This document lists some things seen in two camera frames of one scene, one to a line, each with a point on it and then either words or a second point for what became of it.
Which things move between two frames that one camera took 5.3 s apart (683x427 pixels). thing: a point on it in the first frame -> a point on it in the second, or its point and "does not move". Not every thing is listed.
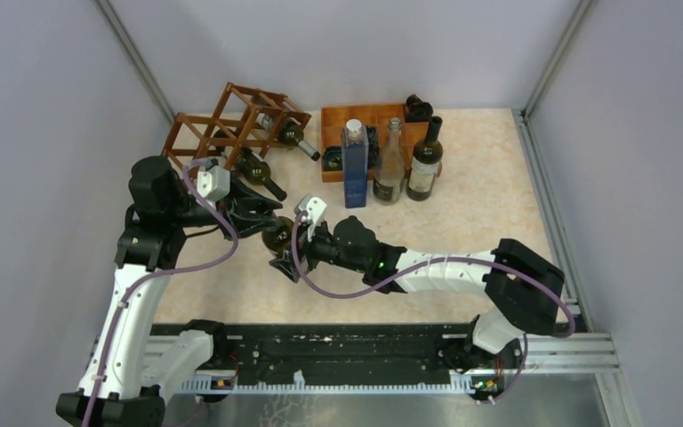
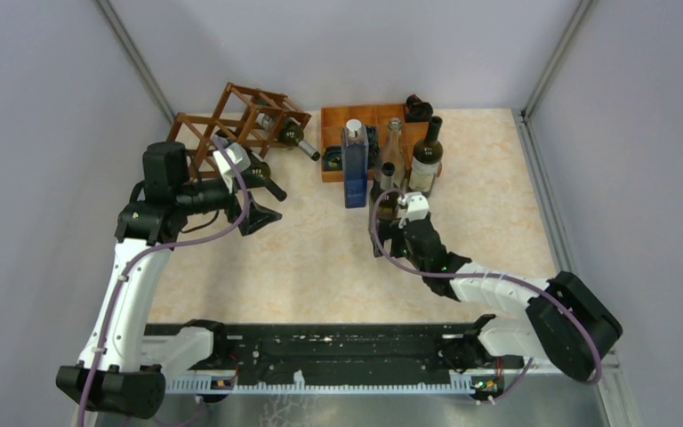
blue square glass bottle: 355,140 does not move
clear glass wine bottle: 389,171 does not move
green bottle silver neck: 279,239 -> 388,203
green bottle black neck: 253,169 does not move
